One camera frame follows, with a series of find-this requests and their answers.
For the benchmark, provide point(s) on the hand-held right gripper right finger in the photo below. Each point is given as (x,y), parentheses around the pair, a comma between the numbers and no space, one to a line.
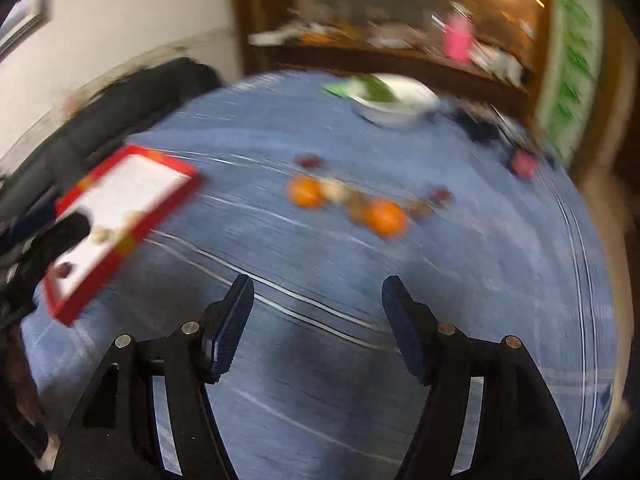
(407,330)

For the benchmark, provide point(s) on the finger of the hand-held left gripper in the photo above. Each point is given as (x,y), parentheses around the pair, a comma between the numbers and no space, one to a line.
(62,235)

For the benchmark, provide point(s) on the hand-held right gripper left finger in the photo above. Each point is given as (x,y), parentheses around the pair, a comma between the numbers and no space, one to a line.
(230,330)

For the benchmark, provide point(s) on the red date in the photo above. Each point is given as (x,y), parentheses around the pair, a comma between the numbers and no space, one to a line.
(310,161)
(64,271)
(442,195)

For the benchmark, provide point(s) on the red box with white inside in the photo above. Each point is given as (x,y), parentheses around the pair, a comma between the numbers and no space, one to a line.
(125,185)

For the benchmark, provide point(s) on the orange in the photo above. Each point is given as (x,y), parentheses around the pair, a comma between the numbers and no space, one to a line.
(305,191)
(385,218)

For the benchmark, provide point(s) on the brown kiwi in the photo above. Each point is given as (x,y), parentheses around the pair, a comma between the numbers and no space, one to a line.
(354,200)
(420,208)

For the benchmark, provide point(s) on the brown longan pair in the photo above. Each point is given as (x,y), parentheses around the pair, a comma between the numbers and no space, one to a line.
(357,214)

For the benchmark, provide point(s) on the blue plaid tablecloth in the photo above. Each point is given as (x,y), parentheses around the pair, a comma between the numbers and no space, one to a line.
(320,260)

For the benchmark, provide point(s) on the black leather sofa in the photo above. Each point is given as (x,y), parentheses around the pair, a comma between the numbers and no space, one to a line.
(125,100)

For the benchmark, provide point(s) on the red black cylinder device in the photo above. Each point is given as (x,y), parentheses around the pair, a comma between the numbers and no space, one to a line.
(525,165)

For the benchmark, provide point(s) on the white bowl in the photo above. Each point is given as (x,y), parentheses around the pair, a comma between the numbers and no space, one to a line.
(395,112)

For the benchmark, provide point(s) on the green leafy vegetables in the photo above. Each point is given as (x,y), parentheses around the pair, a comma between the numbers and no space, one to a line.
(377,90)

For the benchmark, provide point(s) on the green cloth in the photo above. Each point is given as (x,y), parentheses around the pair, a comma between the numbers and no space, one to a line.
(340,89)

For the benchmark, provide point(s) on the wooden glass cabinet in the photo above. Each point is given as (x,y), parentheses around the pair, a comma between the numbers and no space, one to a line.
(375,60)

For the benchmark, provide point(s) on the long white box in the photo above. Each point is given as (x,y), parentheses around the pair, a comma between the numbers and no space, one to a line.
(270,36)

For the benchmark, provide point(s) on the pink bottle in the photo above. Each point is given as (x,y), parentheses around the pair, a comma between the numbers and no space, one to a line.
(457,40)

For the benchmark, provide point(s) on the bamboo print glass panel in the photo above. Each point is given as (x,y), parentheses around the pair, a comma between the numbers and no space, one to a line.
(575,60)

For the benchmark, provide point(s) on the framed wall picture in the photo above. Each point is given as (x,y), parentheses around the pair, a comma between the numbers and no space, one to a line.
(25,20)

